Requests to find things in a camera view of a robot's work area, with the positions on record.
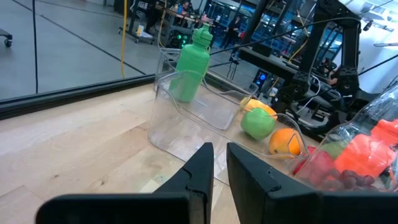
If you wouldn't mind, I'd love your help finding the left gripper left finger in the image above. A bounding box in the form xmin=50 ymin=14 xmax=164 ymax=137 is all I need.
xmin=35 ymin=142 xmax=215 ymax=224

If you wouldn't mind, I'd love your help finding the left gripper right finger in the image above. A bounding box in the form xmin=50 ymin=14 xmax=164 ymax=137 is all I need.
xmin=226 ymin=142 xmax=398 ymax=224

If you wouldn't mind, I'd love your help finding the yellow mango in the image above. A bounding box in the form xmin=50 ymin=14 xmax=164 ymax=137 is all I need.
xmin=241 ymin=98 xmax=278 ymax=121

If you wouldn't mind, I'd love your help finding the green pear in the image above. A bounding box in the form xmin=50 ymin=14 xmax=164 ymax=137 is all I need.
xmin=320 ymin=141 xmax=346 ymax=159

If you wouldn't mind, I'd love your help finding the dark red grape bunch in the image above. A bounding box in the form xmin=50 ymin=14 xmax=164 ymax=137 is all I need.
xmin=320 ymin=169 xmax=377 ymax=190

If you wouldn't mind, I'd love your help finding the green plastic bottle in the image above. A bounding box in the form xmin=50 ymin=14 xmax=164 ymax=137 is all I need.
xmin=169 ymin=23 xmax=214 ymax=103

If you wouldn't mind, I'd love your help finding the clear water bottle white cap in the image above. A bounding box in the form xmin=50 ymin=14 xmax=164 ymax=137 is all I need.
xmin=292 ymin=85 xmax=398 ymax=192

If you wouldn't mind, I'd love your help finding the orange fruit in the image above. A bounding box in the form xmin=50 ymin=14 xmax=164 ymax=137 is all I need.
xmin=268 ymin=128 xmax=304 ymax=156

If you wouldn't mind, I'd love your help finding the green apple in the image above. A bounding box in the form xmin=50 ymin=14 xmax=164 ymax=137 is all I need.
xmin=240 ymin=108 xmax=276 ymax=141

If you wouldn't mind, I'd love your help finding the clear plastic bin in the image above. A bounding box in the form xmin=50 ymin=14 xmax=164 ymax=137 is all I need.
xmin=148 ymin=70 xmax=310 ymax=161
xmin=154 ymin=46 xmax=259 ymax=131

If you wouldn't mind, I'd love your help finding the black computer case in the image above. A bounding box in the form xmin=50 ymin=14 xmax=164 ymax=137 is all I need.
xmin=252 ymin=68 xmax=271 ymax=91

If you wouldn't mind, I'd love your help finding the black desk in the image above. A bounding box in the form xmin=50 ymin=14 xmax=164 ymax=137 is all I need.
xmin=238 ymin=46 xmax=312 ymax=82

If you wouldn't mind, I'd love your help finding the person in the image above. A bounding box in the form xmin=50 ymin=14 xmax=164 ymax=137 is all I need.
xmin=222 ymin=15 xmax=242 ymax=49
xmin=323 ymin=57 xmax=343 ymax=86

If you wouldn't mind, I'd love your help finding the black caster base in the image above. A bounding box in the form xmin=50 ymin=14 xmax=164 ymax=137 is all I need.
xmin=0 ymin=28 xmax=14 ymax=48

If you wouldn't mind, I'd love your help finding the black aluminium table frame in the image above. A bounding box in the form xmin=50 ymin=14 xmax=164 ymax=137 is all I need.
xmin=0 ymin=72 xmax=259 ymax=121

